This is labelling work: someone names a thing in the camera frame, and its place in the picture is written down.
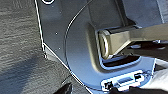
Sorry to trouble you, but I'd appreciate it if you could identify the thin black base cable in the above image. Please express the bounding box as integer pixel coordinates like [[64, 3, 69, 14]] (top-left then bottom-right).
[[63, 0, 98, 73]]

